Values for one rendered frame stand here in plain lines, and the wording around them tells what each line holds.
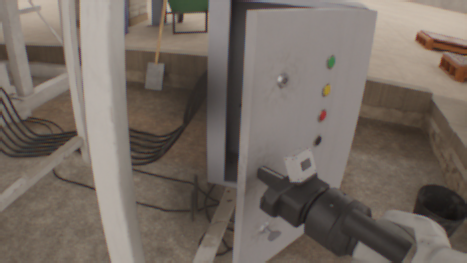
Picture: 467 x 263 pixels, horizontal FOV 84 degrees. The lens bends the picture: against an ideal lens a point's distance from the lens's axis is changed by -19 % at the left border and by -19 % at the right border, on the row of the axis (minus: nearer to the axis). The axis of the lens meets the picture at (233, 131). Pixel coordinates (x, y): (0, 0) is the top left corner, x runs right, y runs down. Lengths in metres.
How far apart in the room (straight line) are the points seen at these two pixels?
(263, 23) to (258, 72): 0.07
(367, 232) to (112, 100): 0.45
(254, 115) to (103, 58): 0.27
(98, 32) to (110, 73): 0.07
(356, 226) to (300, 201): 0.10
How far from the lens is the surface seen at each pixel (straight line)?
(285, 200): 0.49
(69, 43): 2.03
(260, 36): 0.45
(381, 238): 0.42
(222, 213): 1.54
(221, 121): 0.92
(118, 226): 0.68
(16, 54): 3.46
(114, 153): 0.59
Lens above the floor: 1.31
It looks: 29 degrees down
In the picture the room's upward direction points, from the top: 3 degrees clockwise
